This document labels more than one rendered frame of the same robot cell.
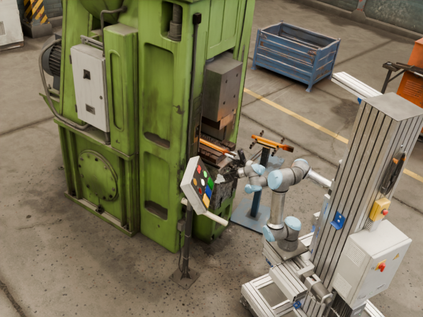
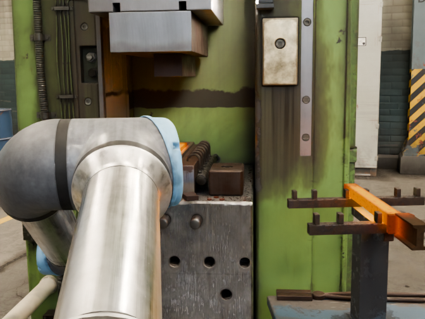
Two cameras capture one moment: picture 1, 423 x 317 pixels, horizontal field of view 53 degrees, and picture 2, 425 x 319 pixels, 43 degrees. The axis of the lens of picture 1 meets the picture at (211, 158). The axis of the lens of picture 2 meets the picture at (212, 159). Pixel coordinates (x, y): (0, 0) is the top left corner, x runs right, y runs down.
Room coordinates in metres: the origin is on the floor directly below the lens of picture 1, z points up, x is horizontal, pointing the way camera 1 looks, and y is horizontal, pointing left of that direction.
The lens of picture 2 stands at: (2.50, -1.35, 1.21)
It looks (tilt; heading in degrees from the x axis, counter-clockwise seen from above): 9 degrees down; 64
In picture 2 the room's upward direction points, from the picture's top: 1 degrees counter-clockwise
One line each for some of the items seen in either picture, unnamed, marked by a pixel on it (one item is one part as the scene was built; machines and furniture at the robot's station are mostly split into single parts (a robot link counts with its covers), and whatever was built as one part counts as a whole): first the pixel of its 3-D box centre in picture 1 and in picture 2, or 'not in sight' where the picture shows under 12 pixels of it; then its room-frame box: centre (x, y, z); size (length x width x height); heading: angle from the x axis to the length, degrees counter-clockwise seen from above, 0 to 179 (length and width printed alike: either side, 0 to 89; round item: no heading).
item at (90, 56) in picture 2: not in sight; (91, 64); (2.87, 0.14, 1.24); 0.03 x 0.03 x 0.07; 59
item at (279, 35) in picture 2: not in sight; (279, 52); (3.29, -0.14, 1.27); 0.09 x 0.02 x 0.17; 149
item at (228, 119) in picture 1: (205, 111); (164, 37); (3.07, 0.09, 1.32); 0.42 x 0.20 x 0.10; 59
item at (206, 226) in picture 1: (199, 205); not in sight; (3.12, 0.07, 0.23); 0.55 x 0.37 x 0.47; 59
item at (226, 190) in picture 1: (203, 168); (189, 253); (3.12, 0.07, 0.69); 0.56 x 0.38 x 0.45; 59
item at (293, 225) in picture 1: (291, 228); not in sight; (2.16, -0.60, 0.98); 0.13 x 0.12 x 0.14; 115
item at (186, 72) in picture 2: not in sight; (176, 66); (3.11, 0.11, 1.24); 0.30 x 0.07 x 0.06; 59
